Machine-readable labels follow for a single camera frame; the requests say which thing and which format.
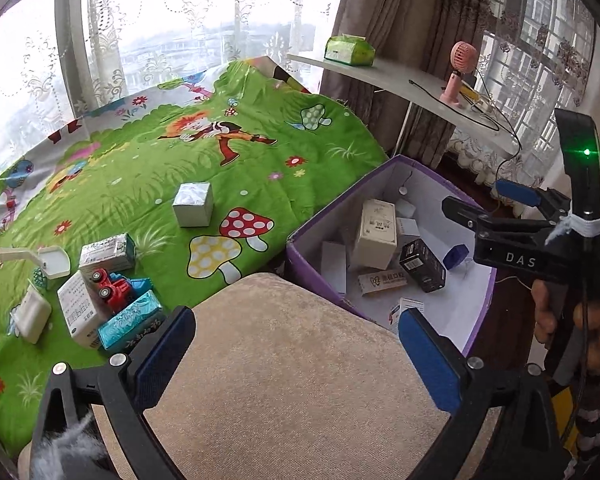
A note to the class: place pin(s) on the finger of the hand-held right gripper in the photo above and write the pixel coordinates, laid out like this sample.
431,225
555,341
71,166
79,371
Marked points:
517,191
462,212

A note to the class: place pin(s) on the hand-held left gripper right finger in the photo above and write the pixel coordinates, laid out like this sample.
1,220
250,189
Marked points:
430,360

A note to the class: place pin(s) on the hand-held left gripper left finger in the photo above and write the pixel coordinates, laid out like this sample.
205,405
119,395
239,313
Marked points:
162,355

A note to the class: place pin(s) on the teal box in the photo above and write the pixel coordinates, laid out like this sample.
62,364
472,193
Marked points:
130,321

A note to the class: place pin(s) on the red label medicine box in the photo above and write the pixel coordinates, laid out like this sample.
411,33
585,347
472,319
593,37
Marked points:
407,310

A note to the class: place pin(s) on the white cube box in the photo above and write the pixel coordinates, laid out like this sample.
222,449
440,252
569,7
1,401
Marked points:
407,229

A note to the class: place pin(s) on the grey white box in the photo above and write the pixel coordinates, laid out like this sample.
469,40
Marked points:
405,206

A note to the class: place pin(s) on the black box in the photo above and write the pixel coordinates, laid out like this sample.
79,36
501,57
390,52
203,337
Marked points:
422,265

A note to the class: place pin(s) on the red blue toy truck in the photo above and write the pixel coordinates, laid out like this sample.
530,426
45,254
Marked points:
114,285

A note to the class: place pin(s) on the beige barcode box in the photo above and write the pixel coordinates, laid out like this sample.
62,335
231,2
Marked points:
377,232

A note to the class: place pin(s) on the cream box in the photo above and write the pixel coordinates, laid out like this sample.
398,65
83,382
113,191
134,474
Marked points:
382,280

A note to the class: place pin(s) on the white medicine box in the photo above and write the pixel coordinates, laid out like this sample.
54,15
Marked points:
80,310

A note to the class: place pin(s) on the green white patterned box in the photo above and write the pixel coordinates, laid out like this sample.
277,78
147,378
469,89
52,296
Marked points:
107,252

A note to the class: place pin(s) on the white small text box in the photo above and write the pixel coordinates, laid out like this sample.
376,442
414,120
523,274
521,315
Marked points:
334,266

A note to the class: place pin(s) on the silver white small box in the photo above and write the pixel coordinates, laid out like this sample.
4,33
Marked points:
192,204

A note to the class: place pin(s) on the purple storage box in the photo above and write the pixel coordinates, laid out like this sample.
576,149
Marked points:
305,260

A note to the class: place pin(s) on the white plastic scoop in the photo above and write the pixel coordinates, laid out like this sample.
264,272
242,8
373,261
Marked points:
30,257

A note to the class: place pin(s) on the striped sleeved right forearm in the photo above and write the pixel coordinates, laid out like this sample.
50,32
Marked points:
597,425

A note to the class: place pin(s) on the person's right hand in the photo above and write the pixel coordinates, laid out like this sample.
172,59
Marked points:
542,315

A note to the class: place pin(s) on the yellow small object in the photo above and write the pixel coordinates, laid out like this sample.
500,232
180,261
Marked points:
472,94

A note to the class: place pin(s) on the white curved shelf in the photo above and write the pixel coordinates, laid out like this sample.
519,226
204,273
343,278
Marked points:
420,95

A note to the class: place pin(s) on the beige stool cushion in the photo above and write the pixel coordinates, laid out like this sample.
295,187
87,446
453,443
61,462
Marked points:
290,350

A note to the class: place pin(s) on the pink handheld fan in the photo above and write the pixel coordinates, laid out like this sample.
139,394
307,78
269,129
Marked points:
460,72

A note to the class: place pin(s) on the white fluffy tuft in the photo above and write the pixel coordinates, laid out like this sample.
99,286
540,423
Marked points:
65,450

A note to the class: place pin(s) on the white lace curtain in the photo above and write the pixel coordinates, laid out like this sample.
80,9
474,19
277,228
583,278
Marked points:
180,10
545,35

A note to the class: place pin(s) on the green cartoon printed blanket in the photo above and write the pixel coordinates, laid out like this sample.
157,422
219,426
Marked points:
145,160

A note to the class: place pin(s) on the green tissue pack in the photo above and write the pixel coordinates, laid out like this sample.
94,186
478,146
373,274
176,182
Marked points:
350,50

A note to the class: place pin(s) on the brown drape curtain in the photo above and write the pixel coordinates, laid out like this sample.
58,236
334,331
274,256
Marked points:
405,10

